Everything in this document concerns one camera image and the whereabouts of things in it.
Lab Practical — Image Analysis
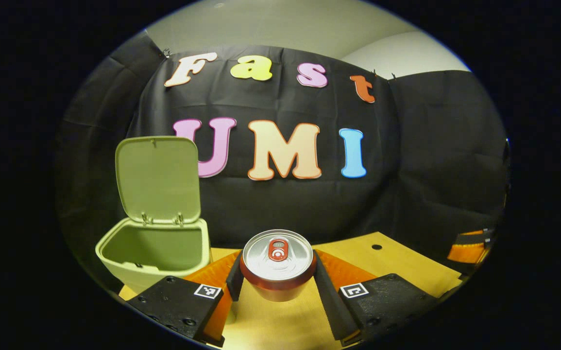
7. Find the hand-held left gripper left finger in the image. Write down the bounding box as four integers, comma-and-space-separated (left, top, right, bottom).
125, 250, 245, 348

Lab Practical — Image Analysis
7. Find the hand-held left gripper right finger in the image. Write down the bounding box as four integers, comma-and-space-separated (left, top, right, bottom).
312, 249, 440, 347

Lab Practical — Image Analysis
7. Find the red pop can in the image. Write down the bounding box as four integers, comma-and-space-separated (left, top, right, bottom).
239, 229, 318, 302

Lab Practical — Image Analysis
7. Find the pale green garbage bin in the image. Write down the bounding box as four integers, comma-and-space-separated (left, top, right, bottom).
95, 136, 213, 295

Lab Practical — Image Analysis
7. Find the wooden desktop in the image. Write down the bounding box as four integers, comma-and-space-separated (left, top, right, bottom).
118, 231, 463, 350

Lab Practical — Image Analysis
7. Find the black backdrop cloth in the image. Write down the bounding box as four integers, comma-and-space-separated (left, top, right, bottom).
54, 32, 509, 292

